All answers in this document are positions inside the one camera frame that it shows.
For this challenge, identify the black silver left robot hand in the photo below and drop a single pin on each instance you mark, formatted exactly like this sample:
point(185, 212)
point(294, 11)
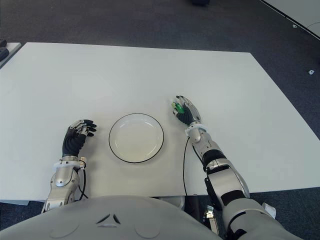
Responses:
point(72, 143)

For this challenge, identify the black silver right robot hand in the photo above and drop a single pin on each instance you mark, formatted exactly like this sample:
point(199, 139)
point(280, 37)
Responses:
point(191, 112)

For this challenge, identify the green toothpaste tube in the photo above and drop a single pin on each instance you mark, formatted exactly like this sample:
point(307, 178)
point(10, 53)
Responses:
point(179, 107)

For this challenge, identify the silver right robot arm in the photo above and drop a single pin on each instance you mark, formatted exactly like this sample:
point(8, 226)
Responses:
point(225, 175)

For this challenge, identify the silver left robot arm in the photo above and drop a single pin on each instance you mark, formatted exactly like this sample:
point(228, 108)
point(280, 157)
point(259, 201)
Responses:
point(62, 177)

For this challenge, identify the white plate with black rim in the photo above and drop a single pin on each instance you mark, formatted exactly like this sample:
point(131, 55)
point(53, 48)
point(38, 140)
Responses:
point(136, 138)

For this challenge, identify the grey robot torso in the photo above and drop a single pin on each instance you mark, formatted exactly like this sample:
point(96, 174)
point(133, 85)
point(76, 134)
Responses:
point(107, 220)

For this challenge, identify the white table leg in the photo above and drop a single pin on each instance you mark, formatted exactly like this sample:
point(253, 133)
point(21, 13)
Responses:
point(175, 201)

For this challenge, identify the light grey side table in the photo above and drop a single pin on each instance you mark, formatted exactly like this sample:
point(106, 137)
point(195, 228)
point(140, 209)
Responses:
point(12, 48)

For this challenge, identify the white paper strip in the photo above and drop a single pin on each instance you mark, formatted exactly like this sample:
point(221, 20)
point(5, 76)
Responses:
point(269, 208)

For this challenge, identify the neighbouring white table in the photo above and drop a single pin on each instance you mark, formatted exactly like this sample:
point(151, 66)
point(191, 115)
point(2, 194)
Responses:
point(300, 12)

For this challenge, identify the metal bracket under table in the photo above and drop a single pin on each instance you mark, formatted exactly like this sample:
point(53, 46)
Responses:
point(208, 215)

